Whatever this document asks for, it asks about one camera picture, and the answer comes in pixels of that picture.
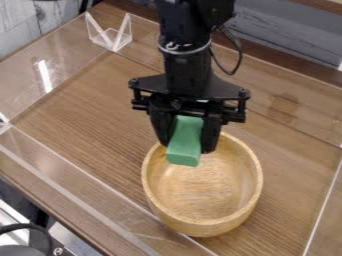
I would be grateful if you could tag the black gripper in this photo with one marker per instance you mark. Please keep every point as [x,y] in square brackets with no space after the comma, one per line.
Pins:
[190,90]

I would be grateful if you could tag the green rectangular block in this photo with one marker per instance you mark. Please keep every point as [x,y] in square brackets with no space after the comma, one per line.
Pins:
[184,148]

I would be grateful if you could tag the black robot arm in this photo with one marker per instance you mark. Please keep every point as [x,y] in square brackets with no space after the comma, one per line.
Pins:
[187,23]

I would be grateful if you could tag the brown wooden bowl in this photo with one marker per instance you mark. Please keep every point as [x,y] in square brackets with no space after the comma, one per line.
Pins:
[204,201]

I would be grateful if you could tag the clear acrylic corner bracket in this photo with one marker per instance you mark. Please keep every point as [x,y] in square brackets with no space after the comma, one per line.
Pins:
[112,39]

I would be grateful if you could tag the clear acrylic tray wall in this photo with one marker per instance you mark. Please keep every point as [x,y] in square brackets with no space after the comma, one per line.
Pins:
[115,225]

